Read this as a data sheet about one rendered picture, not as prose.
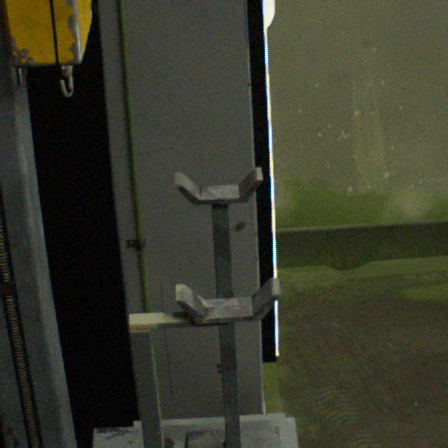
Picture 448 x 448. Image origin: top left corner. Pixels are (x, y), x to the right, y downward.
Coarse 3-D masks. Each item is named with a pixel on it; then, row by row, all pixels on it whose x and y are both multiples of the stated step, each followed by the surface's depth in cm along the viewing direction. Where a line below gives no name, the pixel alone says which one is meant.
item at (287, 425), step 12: (264, 420) 128; (276, 420) 128; (288, 420) 128; (96, 432) 128; (108, 432) 128; (120, 432) 128; (132, 432) 127; (168, 432) 127; (180, 432) 127; (288, 432) 126; (96, 444) 126; (108, 444) 126; (120, 444) 126; (132, 444) 126; (168, 444) 125; (180, 444) 125; (288, 444) 124
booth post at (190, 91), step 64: (128, 0) 138; (192, 0) 138; (128, 64) 142; (192, 64) 142; (192, 128) 146; (128, 192) 150; (128, 256) 154; (192, 256) 154; (256, 256) 155; (192, 384) 164; (256, 384) 164
